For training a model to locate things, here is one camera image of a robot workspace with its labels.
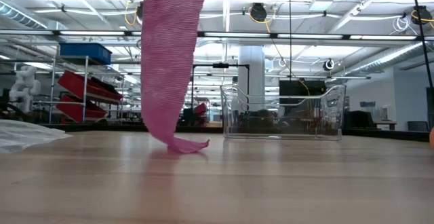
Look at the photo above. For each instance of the pink elastic bandage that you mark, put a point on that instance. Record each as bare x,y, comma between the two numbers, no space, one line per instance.
167,64

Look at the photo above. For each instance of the clear plastic zip bag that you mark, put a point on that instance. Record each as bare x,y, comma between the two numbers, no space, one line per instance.
23,135

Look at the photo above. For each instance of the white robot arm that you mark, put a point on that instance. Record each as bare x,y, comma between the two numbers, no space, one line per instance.
23,85

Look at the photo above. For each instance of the small red container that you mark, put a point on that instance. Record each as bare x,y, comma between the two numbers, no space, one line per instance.
200,109

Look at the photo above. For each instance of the white building column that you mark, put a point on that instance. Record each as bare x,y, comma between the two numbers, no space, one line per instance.
251,68

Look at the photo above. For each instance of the clear plastic bin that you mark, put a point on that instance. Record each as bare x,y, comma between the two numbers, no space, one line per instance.
281,115

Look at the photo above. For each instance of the metal shelf rack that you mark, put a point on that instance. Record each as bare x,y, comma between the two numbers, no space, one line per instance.
85,81

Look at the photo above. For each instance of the red storage bin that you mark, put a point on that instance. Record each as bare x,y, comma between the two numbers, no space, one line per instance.
78,83
73,110

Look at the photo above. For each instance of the blue storage bin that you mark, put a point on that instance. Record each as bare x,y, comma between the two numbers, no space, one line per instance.
84,52

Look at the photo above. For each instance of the black office chair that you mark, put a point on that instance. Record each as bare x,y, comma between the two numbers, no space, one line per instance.
359,119

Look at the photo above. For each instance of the wooden desk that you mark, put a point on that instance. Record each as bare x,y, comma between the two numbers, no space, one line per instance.
384,123

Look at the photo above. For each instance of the thin black slanted pole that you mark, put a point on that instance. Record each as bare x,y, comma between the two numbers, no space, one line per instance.
421,30

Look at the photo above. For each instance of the black gantry frame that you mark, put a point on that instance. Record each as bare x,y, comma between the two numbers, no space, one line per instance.
220,65

